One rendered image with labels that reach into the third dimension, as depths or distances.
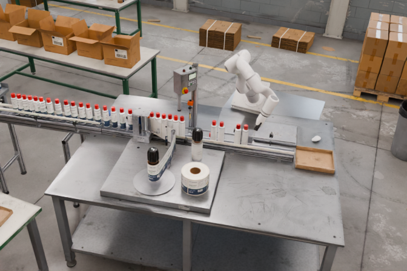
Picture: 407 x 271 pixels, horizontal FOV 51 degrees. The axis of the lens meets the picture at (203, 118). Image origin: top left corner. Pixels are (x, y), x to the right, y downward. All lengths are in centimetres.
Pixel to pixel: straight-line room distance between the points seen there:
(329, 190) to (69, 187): 192
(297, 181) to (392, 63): 330
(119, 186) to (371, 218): 249
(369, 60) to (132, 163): 394
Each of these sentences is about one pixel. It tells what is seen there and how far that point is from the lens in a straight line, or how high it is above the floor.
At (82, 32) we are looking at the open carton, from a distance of 543.
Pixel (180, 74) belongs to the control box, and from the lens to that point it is 330.
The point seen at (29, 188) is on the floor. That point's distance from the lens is 468.
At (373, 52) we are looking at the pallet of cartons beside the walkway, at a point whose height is 68.
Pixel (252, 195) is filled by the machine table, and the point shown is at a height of 83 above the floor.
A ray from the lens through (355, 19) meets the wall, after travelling 846.
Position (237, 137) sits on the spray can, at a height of 98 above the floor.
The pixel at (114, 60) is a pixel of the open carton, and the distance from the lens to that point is 504.
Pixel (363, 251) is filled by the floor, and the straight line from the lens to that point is 415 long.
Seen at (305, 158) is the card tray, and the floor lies 83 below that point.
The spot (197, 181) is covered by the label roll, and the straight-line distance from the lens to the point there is 296.
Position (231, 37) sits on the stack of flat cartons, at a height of 25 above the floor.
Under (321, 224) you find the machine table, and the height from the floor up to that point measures 83.
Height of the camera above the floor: 296
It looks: 33 degrees down
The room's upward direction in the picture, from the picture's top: 2 degrees clockwise
